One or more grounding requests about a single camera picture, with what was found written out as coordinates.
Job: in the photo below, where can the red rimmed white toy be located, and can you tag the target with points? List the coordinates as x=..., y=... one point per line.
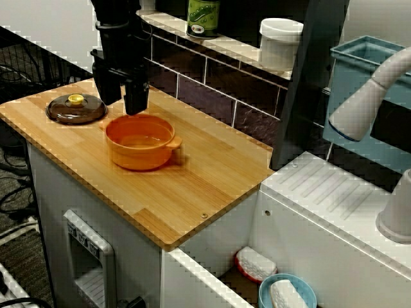
x=257, y=263

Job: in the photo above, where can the grey toy faucet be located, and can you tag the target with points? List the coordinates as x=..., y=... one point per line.
x=353, y=115

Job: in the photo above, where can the teal plastic bin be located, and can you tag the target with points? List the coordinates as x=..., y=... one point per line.
x=346, y=80

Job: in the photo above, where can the grey dispenser panel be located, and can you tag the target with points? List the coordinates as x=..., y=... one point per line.
x=107, y=256

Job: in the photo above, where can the dark grey upright post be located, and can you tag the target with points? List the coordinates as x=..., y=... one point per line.
x=298, y=96

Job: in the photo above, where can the light blue bowl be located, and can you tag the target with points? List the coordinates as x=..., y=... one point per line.
x=265, y=295

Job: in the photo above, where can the brown lid with yellow knob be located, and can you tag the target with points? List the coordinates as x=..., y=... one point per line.
x=80, y=114

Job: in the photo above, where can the white plastic jar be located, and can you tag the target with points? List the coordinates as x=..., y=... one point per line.
x=279, y=41

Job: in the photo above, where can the white power strip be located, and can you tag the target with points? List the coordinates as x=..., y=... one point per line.
x=19, y=231

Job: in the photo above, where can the white toy kitchen unit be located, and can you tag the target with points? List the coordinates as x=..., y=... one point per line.
x=305, y=231

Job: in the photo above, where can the orange toy pot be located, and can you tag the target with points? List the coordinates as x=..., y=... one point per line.
x=141, y=157

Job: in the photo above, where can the white toy in bowl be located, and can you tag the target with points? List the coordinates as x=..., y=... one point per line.
x=285, y=295

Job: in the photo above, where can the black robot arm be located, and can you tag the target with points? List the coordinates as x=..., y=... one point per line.
x=112, y=11

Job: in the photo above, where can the aluminium frame rail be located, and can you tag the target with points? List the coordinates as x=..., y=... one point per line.
x=13, y=288

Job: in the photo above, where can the green soda can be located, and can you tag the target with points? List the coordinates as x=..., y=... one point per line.
x=202, y=19

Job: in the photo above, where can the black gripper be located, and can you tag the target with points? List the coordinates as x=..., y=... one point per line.
x=122, y=51

